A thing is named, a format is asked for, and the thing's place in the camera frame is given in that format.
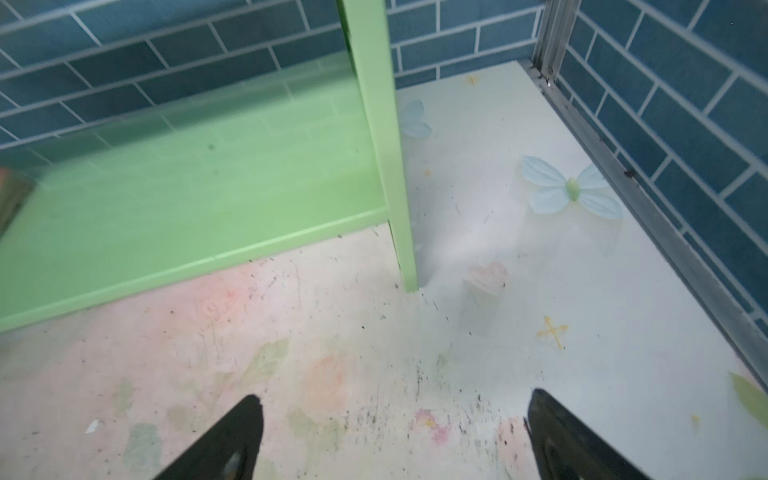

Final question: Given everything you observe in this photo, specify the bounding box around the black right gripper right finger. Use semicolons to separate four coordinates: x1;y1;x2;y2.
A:
526;388;649;480

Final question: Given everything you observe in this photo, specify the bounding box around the green two-tier shelf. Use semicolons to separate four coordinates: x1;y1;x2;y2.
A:
1;1;418;331

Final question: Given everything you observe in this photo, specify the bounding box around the red pink illustrated book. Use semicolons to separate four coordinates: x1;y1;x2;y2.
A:
0;167;35;234

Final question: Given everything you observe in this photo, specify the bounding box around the aluminium corner frame post right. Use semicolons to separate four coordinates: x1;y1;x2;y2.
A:
532;0;581;85

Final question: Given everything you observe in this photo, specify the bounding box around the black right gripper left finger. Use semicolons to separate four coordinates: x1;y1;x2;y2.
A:
156;394;264;480

